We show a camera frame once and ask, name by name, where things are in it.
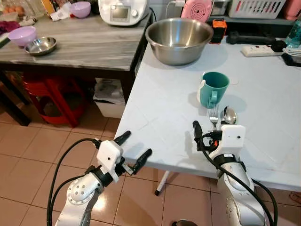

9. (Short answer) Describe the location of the silver metal fork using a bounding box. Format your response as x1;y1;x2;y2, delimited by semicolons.
207;106;221;129

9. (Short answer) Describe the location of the white tiled table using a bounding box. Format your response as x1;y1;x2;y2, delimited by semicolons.
114;34;301;197

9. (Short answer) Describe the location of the silver metal spoon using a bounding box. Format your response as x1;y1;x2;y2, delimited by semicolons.
221;106;238;126

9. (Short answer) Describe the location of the white storage box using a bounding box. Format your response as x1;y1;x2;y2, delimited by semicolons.
93;78;127;119

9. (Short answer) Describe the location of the teal green mug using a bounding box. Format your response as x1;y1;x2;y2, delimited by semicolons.
197;71;230;109

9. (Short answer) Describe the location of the red plastic stool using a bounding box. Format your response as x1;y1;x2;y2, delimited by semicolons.
20;72;88;129

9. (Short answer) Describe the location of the large steel mixing bowl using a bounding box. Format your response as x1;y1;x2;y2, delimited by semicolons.
145;17;214;66

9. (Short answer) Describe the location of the grey marble top table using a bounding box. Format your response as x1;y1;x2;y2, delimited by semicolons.
0;10;155;129

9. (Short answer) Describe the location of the white power strip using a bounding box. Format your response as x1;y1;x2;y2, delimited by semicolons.
241;44;284;58

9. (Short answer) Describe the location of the orange and black device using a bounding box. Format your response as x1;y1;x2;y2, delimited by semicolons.
210;18;228;45

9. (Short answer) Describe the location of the person's bare foot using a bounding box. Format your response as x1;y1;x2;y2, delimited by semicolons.
289;191;301;205

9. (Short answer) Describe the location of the black long bar device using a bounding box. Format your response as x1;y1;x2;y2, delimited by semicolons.
227;31;279;46

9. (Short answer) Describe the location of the black flat device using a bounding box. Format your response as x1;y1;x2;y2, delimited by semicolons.
281;52;301;68

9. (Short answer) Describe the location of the black power plug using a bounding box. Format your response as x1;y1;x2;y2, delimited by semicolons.
271;40;288;53

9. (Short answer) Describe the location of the pink round appliance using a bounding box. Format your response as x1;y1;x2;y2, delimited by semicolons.
181;0;214;23

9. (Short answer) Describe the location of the small steel bowl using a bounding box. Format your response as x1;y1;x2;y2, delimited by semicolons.
24;36;58;57

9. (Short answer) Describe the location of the white kitchen appliance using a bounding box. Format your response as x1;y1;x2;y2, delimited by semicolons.
98;0;150;26

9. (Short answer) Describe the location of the white plastic basket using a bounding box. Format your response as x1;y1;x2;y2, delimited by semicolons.
228;0;287;20

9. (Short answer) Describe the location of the purple bowl with rim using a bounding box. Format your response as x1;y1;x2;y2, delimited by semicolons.
69;1;92;19

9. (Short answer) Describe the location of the clear green water bottle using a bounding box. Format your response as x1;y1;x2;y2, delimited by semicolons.
285;18;301;49

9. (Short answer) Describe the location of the white crumpled packet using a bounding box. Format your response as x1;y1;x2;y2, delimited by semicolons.
49;4;72;22

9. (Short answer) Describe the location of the light purple plastic bowl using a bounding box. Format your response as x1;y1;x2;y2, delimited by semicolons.
7;26;38;48

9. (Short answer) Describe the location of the pink plastic container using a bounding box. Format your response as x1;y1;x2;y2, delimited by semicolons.
282;0;301;21

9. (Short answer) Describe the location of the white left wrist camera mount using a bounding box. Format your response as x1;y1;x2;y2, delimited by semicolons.
96;140;124;171

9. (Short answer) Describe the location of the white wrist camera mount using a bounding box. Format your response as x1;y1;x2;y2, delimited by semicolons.
210;124;246;161
96;140;124;171

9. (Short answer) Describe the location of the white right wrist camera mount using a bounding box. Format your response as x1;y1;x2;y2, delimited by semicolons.
210;124;246;161

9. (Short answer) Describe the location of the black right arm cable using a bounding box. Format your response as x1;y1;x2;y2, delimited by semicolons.
199;141;279;226

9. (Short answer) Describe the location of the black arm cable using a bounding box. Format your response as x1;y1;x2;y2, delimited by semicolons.
199;141;279;226
46;137;102;226

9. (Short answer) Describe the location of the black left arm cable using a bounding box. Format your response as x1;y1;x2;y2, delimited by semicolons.
46;137;102;226

